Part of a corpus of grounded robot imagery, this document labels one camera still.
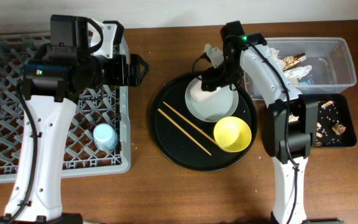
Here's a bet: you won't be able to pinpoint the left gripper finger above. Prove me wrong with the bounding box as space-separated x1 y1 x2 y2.
139 70 149 85
131 54 149 72

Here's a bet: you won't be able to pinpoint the grey plate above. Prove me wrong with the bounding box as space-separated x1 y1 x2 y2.
185 78 239 123

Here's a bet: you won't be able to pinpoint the pink cup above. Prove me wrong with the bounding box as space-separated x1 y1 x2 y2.
190 81 221 102

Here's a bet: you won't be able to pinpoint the yellow bowl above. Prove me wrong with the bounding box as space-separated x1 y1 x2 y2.
213 116 254 153

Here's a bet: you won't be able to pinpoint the white paper waste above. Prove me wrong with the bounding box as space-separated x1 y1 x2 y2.
270 48 313 85

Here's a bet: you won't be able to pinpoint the blue cup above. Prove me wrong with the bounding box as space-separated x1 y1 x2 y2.
93 123 119 152

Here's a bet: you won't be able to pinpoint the food scraps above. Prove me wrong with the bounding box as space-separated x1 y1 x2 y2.
283 52 347 147

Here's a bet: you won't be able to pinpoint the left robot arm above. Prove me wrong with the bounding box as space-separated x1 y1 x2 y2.
0 14 149 223

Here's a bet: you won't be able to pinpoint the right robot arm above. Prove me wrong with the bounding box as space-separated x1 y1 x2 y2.
200 21 318 223

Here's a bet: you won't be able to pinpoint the grey dishwasher rack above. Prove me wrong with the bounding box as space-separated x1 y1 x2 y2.
0 32 131 184

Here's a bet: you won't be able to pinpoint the upper wooden chopstick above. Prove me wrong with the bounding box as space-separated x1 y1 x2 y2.
163 101 218 145

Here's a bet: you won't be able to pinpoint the wooden chopstick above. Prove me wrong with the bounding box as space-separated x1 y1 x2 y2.
157 108 212 156
163 101 218 145

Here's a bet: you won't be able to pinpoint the lower wooden chopstick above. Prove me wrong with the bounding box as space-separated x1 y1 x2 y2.
157 108 212 156

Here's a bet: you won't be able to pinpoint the round black tray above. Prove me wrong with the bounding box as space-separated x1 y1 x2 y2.
150 73 251 171

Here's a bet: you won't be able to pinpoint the clear plastic bin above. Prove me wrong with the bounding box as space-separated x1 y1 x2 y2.
242 37 357 103

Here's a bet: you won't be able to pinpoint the black rectangular tray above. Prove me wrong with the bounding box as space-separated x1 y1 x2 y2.
315 94 357 147

